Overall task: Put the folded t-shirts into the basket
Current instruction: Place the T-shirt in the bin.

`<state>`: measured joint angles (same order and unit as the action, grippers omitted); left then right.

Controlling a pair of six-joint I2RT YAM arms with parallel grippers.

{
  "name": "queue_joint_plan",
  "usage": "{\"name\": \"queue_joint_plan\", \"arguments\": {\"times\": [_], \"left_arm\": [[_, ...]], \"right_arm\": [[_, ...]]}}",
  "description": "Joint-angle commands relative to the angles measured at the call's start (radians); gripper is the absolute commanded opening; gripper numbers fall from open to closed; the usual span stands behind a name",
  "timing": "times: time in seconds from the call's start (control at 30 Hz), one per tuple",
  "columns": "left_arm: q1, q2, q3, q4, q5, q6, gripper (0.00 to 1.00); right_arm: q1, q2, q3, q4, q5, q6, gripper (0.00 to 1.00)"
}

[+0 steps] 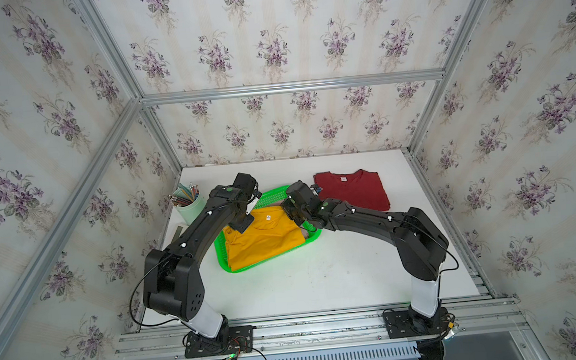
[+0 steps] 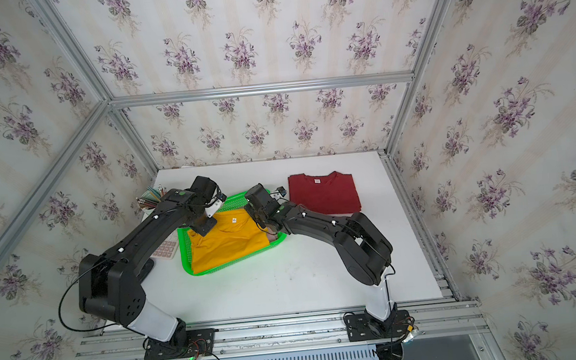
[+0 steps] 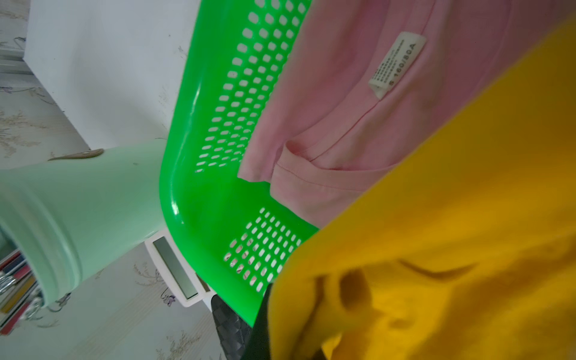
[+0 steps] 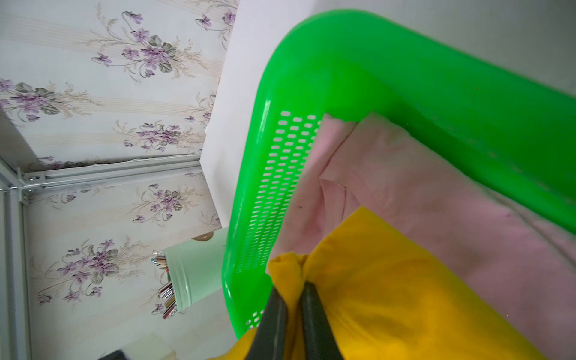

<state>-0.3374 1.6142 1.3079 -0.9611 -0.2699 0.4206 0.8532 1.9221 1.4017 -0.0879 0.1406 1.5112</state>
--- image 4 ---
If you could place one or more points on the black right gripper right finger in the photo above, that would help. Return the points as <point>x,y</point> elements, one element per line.
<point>319,340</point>

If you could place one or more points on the green plastic basket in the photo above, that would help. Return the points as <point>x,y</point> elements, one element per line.
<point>503,130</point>

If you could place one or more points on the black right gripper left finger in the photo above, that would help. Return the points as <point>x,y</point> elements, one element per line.
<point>269,340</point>

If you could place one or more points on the yellow t-shirt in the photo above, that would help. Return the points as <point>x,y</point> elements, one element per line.
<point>387,298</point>

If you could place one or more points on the pale green pencil cup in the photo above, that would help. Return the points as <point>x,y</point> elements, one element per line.
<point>189,272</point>

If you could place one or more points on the pink t-shirt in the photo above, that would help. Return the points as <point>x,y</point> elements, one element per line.
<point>520,263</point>

